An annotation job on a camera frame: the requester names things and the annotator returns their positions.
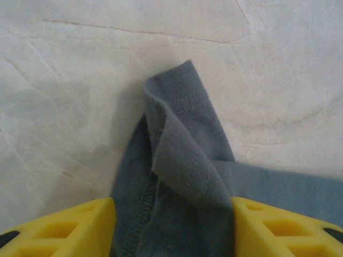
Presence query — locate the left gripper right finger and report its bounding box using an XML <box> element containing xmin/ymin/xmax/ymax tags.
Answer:
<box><xmin>232</xmin><ymin>196</ymin><xmax>343</xmax><ymax>257</ymax></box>

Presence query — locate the grey t-shirt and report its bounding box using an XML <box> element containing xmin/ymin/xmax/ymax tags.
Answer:
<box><xmin>109</xmin><ymin>59</ymin><xmax>343</xmax><ymax>257</ymax></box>

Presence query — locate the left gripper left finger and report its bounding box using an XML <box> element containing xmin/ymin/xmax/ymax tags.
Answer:
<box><xmin>0</xmin><ymin>197</ymin><xmax>117</xmax><ymax>257</ymax></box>

